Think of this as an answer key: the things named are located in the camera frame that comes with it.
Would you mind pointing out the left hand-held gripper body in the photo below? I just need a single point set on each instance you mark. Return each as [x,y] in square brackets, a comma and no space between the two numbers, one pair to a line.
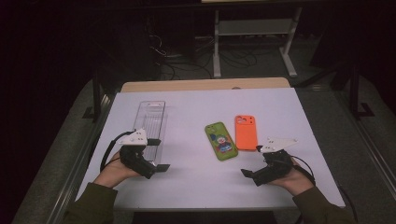
[132,138]

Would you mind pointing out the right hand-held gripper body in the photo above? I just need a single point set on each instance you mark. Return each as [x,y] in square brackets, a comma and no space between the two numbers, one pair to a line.
[275,165]

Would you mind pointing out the orange phone case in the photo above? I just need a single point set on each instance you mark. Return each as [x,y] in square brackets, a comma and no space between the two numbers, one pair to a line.
[246,133]

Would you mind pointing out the clear plastic rack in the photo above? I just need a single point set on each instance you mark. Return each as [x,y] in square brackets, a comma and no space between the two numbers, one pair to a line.
[152,119]

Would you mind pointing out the green cartoon phone case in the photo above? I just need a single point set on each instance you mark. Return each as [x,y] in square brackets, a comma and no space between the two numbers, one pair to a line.
[221,141]

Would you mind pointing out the person's right hand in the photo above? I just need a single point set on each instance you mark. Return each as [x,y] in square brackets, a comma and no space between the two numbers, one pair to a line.
[294,182]

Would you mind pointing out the person's left hand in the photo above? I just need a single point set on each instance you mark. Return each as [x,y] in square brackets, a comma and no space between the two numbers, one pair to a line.
[113,172]

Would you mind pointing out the white board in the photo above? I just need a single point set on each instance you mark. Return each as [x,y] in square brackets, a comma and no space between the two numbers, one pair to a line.
[196,186]

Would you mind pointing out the black metal stand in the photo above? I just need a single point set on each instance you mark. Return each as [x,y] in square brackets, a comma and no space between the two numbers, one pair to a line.
[96,93]
[355,93]

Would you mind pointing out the white metal stand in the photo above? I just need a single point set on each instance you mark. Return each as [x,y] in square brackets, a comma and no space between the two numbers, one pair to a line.
[255,27]

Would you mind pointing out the grey metal rail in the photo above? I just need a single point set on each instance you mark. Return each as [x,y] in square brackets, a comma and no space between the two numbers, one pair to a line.
[81,161]
[370,149]

